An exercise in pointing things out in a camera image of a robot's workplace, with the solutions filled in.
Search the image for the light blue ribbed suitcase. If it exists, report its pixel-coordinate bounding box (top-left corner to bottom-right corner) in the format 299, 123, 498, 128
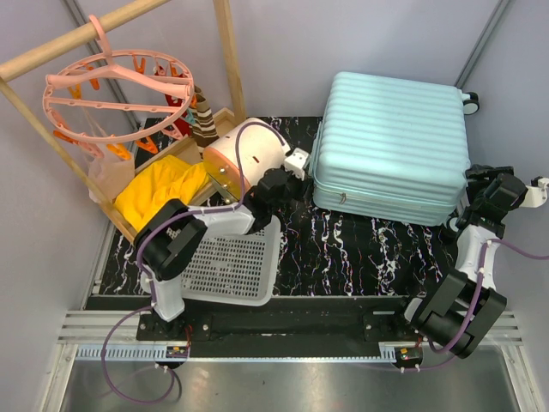
309, 71, 480, 227

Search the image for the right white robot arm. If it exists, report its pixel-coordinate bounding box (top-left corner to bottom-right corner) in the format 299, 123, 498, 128
389, 165, 528, 359

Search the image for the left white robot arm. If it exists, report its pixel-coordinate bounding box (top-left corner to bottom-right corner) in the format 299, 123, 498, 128
135, 167, 312, 340

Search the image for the pink toy washing machine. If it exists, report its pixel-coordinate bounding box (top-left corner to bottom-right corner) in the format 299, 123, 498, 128
202, 118, 291, 203

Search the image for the black marble pattern mat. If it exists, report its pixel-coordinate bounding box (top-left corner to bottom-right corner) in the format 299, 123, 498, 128
92, 117, 457, 296

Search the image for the white perforated plastic basket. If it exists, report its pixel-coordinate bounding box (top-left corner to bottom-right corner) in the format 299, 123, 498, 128
154, 216, 281, 306

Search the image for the brown striped sock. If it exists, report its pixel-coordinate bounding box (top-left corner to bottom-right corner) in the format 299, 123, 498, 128
190, 86, 219, 153

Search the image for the yellow cloth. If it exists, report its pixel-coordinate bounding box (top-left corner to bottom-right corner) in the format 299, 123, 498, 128
114, 155, 208, 232

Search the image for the red hanging sock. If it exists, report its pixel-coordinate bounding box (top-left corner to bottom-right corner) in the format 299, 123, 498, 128
154, 64, 192, 139

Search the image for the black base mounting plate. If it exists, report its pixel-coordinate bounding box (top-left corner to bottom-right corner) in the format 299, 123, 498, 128
136, 297, 421, 361

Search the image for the translucent plastic bag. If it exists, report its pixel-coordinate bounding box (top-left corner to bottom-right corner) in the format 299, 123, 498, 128
87, 106, 136, 203

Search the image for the pink round clip hanger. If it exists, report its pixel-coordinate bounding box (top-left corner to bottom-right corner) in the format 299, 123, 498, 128
42, 15, 195, 145

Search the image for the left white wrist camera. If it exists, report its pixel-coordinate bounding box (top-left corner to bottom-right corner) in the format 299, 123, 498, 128
283, 148, 310, 180

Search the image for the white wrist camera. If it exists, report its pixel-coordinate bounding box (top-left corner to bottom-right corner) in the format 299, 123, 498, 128
283, 148, 310, 180
520, 176, 549, 209

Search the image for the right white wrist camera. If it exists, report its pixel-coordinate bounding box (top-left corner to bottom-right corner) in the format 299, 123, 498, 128
520, 176, 549, 209

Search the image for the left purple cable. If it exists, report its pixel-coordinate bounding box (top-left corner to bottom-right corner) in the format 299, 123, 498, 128
100, 121, 297, 405

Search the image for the aluminium rail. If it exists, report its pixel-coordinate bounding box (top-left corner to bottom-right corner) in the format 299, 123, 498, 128
58, 311, 523, 346

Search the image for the wooden clothes rack frame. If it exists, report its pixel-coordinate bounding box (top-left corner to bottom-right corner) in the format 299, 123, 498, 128
1, 1, 246, 241

